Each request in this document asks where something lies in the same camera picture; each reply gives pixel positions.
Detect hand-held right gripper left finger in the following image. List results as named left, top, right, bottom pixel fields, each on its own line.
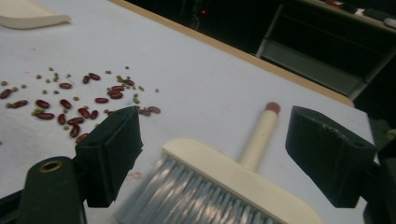
left=74, top=105, right=144, bottom=208

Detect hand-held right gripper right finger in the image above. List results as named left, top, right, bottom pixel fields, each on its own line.
left=285, top=105, right=378, bottom=209

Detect red and green beans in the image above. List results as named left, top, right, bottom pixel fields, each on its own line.
left=0, top=64, right=163, bottom=146

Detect cream hand brush grey bristles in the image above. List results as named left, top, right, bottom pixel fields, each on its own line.
left=115, top=102, right=326, bottom=224

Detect cream dustpan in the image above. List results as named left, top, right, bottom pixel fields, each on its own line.
left=0, top=0, right=72, bottom=31

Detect white metal desk frame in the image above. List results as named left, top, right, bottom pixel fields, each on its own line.
left=255, top=0, right=396, bottom=101

